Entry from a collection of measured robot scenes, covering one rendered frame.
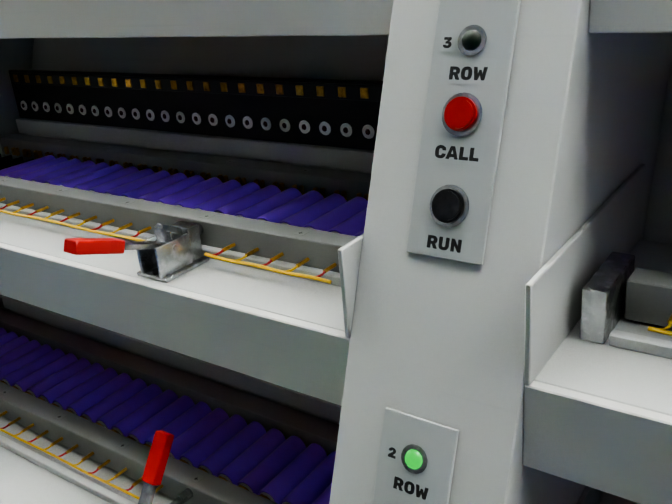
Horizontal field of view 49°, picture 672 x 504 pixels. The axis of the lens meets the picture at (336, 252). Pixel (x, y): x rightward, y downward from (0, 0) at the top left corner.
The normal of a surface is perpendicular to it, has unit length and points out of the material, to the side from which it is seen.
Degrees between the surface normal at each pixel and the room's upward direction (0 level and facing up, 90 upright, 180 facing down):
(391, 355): 90
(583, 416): 111
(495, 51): 90
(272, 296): 21
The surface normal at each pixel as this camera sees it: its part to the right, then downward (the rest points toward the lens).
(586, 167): 0.82, 0.15
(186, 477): -0.08, -0.92
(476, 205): -0.56, 0.01
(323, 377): -0.57, 0.36
